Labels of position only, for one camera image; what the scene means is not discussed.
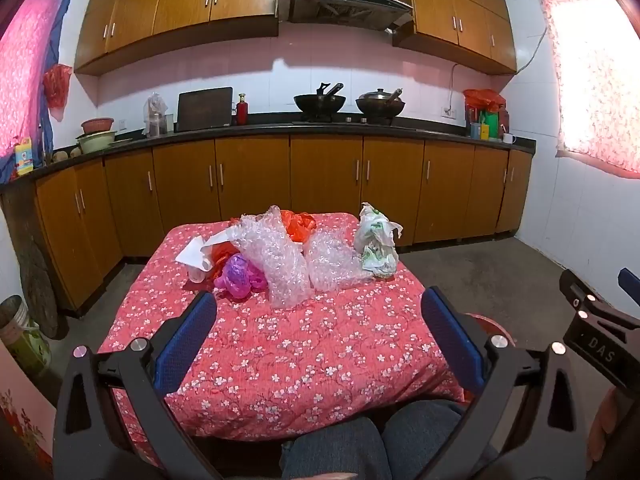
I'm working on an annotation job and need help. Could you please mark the white paper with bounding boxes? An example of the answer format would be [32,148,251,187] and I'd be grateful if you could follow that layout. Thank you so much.
[175,232,232,271]

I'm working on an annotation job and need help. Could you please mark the floral printed board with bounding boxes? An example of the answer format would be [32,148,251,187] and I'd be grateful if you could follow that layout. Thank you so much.
[0,345,58,466]

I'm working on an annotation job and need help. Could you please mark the purple plastic bag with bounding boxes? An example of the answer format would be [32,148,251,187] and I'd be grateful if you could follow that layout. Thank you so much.
[215,254,268,301]

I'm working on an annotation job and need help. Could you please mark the white plastic bucket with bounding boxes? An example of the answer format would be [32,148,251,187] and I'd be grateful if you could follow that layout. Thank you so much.
[0,295,31,346]

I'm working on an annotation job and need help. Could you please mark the pale green basin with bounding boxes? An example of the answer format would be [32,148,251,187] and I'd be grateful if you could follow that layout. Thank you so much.
[76,131,118,155]

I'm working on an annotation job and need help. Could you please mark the red plastic bin with liner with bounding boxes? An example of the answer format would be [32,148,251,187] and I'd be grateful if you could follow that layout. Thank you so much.
[462,312,513,348]

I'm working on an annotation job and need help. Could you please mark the dark round board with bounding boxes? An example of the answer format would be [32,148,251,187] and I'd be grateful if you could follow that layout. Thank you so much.
[20,240,71,341]

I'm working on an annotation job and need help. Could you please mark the table with red floral cloth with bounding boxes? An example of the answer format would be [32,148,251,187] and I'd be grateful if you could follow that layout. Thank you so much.
[97,212,481,466]

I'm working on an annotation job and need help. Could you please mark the open black wok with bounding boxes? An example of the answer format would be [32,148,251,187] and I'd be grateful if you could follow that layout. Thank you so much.
[293,82,347,113]

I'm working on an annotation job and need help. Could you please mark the pink curtain with blue border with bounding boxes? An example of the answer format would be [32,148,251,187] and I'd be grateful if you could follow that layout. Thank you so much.
[0,0,73,183]

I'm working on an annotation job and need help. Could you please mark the small clear bubble wrap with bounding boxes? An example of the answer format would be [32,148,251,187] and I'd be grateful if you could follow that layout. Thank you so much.
[305,232,373,292]

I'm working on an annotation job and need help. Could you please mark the hanging red mesh bag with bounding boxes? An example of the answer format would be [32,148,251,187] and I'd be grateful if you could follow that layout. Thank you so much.
[42,64,72,122]

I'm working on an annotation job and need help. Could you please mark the yellow printed package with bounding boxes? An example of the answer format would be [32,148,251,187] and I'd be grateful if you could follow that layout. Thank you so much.
[14,136,35,177]

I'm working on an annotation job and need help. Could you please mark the green packet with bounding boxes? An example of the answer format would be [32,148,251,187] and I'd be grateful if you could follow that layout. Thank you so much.
[479,110,501,139]

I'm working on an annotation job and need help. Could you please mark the dark rectangular board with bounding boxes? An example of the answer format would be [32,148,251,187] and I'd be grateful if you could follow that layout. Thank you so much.
[176,87,234,133]

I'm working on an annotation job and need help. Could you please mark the wooden upper cabinets short row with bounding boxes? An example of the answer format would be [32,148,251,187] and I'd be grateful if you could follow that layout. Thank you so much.
[392,0,517,76]

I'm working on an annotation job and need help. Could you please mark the wooden upper cabinets long row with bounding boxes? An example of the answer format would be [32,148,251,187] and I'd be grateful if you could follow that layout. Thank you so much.
[74,0,281,77]

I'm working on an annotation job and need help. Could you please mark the clear plastic bag with jars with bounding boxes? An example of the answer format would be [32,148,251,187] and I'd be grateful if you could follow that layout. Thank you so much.
[143,92,169,137]

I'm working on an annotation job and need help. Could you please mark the wooden lower kitchen cabinets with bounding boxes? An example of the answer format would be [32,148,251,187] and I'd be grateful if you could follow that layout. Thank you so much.
[35,134,533,311]

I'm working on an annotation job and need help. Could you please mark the orange-red plastic bag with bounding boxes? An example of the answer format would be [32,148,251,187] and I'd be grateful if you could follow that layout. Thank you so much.
[277,209,318,243]

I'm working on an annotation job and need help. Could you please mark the person's right hand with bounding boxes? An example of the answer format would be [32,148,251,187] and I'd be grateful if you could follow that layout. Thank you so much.
[587,387,623,477]

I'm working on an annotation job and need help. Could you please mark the black wok with lid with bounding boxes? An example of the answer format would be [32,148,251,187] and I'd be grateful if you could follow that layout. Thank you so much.
[355,88,406,117]

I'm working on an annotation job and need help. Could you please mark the white wall cable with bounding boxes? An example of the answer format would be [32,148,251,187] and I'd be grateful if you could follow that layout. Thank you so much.
[447,25,548,111]

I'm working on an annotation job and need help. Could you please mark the white green plastic bag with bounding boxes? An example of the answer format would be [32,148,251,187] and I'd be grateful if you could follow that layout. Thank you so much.
[354,202,403,279]

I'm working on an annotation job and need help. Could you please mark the large clear bubble wrap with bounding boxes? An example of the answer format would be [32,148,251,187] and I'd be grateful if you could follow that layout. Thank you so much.
[227,205,313,310]

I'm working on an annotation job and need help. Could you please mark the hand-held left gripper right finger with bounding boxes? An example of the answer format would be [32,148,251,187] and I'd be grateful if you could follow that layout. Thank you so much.
[421,286,588,480]

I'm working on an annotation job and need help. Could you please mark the small white cup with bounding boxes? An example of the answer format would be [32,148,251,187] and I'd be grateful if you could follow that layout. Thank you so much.
[189,259,214,284]

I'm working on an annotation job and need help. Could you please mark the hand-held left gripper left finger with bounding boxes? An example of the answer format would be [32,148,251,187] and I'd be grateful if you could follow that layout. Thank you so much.
[52,290,226,480]

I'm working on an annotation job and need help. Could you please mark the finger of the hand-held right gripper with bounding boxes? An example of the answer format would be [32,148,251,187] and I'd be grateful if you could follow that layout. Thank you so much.
[618,267,640,307]
[559,269,640,333]

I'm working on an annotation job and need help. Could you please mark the black kitchen countertop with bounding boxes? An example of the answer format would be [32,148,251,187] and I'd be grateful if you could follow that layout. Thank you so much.
[0,112,537,186]

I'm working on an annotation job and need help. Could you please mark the pink floral window curtain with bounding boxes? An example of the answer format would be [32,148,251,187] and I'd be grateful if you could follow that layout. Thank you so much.
[537,0,640,180]

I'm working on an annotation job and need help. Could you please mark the person's legs in grey trousers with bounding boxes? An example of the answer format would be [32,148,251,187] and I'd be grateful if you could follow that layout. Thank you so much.
[280,399,501,480]

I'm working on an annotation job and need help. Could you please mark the gas stove top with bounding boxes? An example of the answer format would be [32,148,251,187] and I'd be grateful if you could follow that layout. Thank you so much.
[291,110,416,128]

